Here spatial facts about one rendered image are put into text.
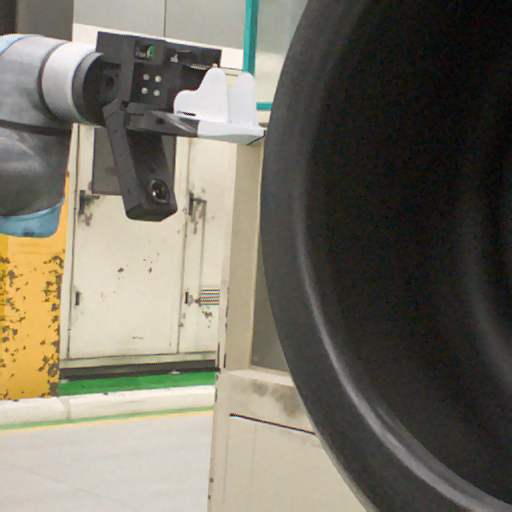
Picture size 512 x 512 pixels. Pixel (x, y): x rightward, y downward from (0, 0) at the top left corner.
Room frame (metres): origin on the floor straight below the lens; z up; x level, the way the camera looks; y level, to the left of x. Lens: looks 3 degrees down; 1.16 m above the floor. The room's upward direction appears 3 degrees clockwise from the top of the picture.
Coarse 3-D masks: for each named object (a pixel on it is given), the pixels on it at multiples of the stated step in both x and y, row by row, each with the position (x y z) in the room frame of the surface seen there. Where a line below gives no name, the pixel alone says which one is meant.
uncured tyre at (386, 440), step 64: (320, 0) 0.94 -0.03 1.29; (384, 0) 0.92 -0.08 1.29; (448, 0) 1.08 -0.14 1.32; (320, 64) 0.93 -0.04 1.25; (384, 64) 1.07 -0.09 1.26; (448, 64) 1.12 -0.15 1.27; (320, 128) 0.94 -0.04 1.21; (384, 128) 1.09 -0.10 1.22; (448, 128) 1.14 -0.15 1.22; (320, 192) 0.95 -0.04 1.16; (384, 192) 1.11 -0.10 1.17; (448, 192) 1.15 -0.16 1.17; (320, 256) 0.94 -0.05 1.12; (384, 256) 1.10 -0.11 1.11; (448, 256) 1.15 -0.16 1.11; (320, 320) 0.92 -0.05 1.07; (384, 320) 1.08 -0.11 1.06; (448, 320) 1.13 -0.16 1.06; (320, 384) 0.92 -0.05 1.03; (384, 384) 1.04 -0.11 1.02; (448, 384) 1.09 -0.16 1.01; (384, 448) 0.87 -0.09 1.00; (448, 448) 1.03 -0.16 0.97
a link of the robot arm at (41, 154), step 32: (0, 128) 1.31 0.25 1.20; (32, 128) 1.30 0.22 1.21; (0, 160) 1.27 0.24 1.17; (32, 160) 1.30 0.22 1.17; (64, 160) 1.33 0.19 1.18; (0, 192) 1.27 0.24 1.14; (32, 192) 1.30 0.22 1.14; (64, 192) 1.35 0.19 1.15; (0, 224) 1.31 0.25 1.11; (32, 224) 1.31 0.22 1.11
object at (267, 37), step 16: (256, 0) 1.91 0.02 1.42; (272, 0) 1.89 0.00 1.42; (288, 0) 1.87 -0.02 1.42; (304, 0) 1.85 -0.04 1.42; (256, 16) 1.91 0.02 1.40; (272, 16) 1.89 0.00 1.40; (288, 16) 1.87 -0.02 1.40; (256, 32) 1.91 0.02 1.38; (272, 32) 1.89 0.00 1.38; (288, 32) 1.87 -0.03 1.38; (256, 48) 1.91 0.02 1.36; (272, 48) 1.89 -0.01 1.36; (256, 64) 1.91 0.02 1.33; (272, 64) 1.89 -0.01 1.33; (256, 80) 1.91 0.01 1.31; (272, 80) 1.89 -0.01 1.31; (256, 96) 1.91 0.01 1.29; (272, 96) 1.88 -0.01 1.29
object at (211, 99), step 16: (208, 80) 1.14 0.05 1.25; (224, 80) 1.13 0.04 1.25; (176, 96) 1.17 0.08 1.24; (192, 96) 1.16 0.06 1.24; (208, 96) 1.14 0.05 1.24; (224, 96) 1.13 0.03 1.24; (176, 112) 1.17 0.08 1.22; (192, 112) 1.16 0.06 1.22; (208, 112) 1.14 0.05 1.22; (224, 112) 1.13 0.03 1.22; (208, 128) 1.13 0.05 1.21; (224, 128) 1.13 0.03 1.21; (240, 128) 1.12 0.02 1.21; (256, 128) 1.12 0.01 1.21; (240, 144) 1.13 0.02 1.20
